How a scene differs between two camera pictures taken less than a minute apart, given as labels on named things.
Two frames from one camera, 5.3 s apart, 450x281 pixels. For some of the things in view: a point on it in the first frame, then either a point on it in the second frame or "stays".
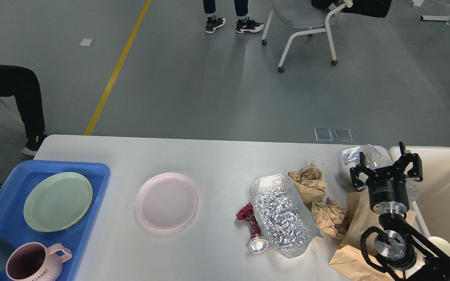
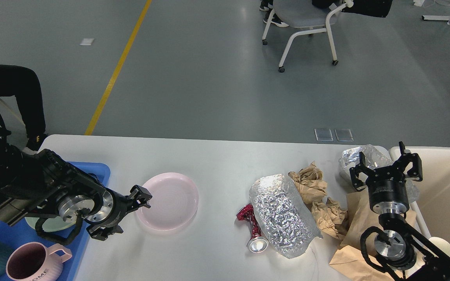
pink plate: (165, 201) stays
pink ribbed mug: (34, 261) stays
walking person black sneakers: (244, 24) -> (267, 5)
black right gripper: (388, 191) stays
